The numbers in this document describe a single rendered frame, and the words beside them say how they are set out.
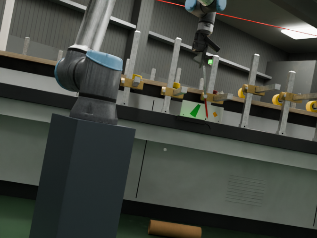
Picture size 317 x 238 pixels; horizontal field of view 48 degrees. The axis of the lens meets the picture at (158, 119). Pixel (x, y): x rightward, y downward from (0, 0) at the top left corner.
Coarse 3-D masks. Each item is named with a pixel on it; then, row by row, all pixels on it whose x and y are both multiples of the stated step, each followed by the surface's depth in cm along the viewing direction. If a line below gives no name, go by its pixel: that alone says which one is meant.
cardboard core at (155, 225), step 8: (152, 224) 200; (160, 224) 201; (168, 224) 202; (176, 224) 204; (152, 232) 200; (160, 232) 200; (168, 232) 200; (176, 232) 201; (184, 232) 201; (192, 232) 202; (200, 232) 203
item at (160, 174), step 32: (0, 64) 222; (32, 64) 224; (160, 96) 233; (192, 96) 236; (0, 128) 222; (32, 128) 224; (256, 128) 241; (288, 128) 244; (0, 160) 222; (32, 160) 225; (160, 160) 234; (192, 160) 236; (224, 160) 239; (256, 160) 242; (0, 192) 225; (32, 192) 227; (128, 192) 232; (160, 192) 234; (192, 192) 237; (224, 192) 239; (256, 192) 241; (288, 192) 244; (224, 224) 242; (256, 224) 245; (288, 224) 245
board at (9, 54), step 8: (8, 56) 218; (16, 56) 218; (24, 56) 219; (48, 64) 222; (144, 80) 227; (152, 80) 228; (192, 88) 231; (256, 104) 236; (264, 104) 237; (272, 104) 237; (296, 112) 239; (304, 112) 240; (312, 112) 241
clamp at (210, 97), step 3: (201, 93) 217; (207, 93) 214; (210, 93) 214; (201, 96) 216; (210, 96) 214; (213, 96) 214; (201, 99) 215; (207, 99) 214; (210, 99) 214; (213, 102) 217; (216, 102) 215; (219, 102) 215; (222, 102) 215
